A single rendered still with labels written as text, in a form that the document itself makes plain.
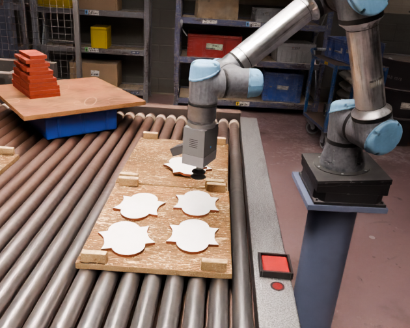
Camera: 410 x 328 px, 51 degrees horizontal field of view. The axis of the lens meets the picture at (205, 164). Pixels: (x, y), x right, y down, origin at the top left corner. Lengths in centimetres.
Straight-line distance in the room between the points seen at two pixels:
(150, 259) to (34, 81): 109
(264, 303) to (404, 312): 169
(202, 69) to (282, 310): 58
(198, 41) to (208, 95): 429
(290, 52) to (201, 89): 447
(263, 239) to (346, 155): 49
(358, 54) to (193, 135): 50
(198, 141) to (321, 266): 78
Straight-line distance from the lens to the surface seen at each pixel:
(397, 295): 270
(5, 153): 162
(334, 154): 151
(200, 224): 114
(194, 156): 113
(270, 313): 94
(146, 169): 145
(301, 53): 556
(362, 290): 264
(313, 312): 181
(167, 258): 102
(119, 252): 103
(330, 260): 167
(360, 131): 137
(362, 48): 127
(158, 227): 113
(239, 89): 112
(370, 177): 151
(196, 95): 109
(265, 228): 120
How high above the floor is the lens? 153
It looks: 23 degrees down
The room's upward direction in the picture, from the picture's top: 4 degrees clockwise
